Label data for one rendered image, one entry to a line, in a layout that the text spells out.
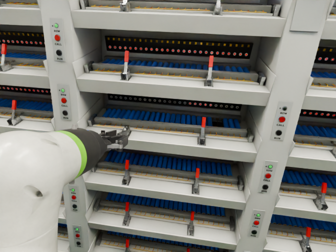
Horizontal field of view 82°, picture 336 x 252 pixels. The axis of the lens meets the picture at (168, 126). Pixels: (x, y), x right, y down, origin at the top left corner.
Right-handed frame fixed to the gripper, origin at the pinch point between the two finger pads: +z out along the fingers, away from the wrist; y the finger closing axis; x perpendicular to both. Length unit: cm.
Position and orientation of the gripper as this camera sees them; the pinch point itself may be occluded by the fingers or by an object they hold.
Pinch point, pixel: (116, 136)
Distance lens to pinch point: 62.2
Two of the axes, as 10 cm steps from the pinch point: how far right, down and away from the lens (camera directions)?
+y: 9.9, 0.9, -1.0
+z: 1.1, -0.8, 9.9
